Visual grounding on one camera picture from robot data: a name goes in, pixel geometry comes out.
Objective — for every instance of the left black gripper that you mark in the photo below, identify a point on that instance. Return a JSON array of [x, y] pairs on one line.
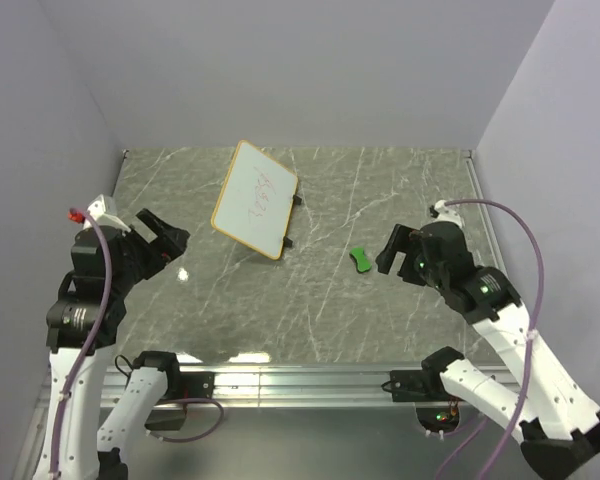
[[150, 248]]

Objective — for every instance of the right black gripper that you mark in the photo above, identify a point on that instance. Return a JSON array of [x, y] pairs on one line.
[[400, 238]]

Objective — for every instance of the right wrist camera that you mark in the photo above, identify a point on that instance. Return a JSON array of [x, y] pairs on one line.
[[440, 212]]

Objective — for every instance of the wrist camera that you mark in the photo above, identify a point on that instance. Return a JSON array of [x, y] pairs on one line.
[[103, 211], [440, 212]]

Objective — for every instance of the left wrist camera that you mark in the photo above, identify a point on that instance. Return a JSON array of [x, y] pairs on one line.
[[103, 211]]

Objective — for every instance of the aluminium right side rail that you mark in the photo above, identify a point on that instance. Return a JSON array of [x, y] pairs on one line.
[[484, 212]]

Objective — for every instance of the aluminium rail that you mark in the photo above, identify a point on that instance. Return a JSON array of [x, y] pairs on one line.
[[297, 386], [484, 212]]

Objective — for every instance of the aluminium front rail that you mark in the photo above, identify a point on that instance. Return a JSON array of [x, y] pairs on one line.
[[297, 386]]

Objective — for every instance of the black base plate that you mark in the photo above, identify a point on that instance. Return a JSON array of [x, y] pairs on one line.
[[190, 385], [413, 386]]

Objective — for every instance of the yellow framed whiteboard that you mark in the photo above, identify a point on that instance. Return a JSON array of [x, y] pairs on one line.
[[256, 200]]

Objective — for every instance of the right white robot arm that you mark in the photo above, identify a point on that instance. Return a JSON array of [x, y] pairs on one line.
[[555, 423]]

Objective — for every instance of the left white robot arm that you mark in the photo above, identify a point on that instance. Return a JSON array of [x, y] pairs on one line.
[[109, 259]]

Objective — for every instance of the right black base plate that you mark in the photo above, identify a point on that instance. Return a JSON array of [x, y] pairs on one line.
[[413, 386]]

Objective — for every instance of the green whiteboard eraser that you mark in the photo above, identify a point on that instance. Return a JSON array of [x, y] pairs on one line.
[[360, 259]]

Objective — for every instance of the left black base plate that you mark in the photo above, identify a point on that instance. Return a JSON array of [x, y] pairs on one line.
[[190, 385]]

